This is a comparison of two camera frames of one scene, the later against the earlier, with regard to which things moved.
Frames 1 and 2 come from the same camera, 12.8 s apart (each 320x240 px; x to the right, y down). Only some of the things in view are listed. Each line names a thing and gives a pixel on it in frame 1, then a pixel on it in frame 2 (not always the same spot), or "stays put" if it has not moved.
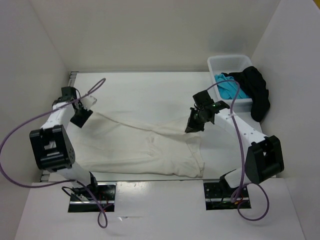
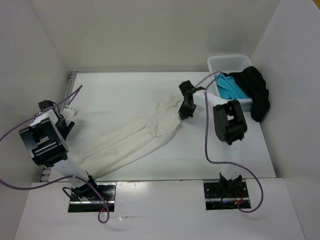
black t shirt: [252, 81] stays put
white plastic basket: [228, 64] stays put
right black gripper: [191, 127] to [184, 113]
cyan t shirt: [228, 89] stays put
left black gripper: [86, 114] to [68, 126]
